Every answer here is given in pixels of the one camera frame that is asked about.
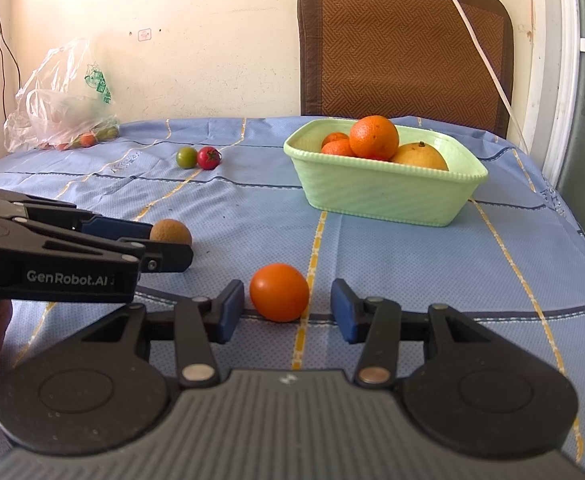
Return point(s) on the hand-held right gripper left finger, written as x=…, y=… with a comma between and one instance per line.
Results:
x=232, y=310

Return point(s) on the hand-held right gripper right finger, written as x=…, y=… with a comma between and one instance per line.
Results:
x=341, y=310

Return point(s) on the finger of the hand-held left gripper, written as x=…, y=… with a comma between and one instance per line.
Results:
x=117, y=228
x=170, y=259

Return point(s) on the smooth orange tomato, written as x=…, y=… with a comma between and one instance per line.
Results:
x=279, y=292

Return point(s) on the light green plastic basket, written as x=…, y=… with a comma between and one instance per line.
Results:
x=382, y=192

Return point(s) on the small mandarin orange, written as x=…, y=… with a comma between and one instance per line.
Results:
x=333, y=138
x=339, y=149

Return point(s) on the large orange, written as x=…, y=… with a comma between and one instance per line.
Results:
x=374, y=136

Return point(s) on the blue striped tablecloth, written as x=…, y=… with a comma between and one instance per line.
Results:
x=422, y=270

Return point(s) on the orange fruit in bag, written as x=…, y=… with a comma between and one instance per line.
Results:
x=88, y=139

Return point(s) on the green fruit in bag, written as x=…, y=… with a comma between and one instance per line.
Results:
x=106, y=132

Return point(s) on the green tomato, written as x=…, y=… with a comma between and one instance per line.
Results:
x=186, y=157

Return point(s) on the red cherry tomato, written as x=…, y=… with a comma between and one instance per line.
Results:
x=208, y=158

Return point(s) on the clear plastic bag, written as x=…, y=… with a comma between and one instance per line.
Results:
x=52, y=105

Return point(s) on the yellow orange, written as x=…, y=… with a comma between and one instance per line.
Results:
x=420, y=158

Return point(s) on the brown woven chair back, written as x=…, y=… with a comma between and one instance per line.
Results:
x=402, y=45

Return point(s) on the small wall sticker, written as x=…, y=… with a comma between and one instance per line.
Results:
x=144, y=34

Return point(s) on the white window frame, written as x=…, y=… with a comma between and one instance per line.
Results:
x=565, y=60

